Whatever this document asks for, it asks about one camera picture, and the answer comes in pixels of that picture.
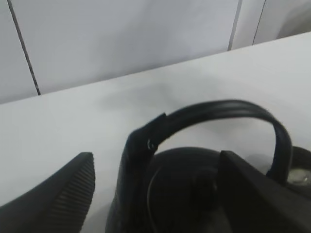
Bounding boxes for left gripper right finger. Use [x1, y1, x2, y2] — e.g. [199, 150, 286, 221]
[217, 151, 311, 233]

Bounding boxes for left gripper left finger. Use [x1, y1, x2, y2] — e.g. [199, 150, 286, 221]
[0, 152, 95, 233]

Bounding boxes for white vertical wall post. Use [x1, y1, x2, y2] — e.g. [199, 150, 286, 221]
[227, 0, 242, 51]

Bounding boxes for black metal tea kettle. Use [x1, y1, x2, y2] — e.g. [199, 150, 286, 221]
[105, 100, 311, 233]

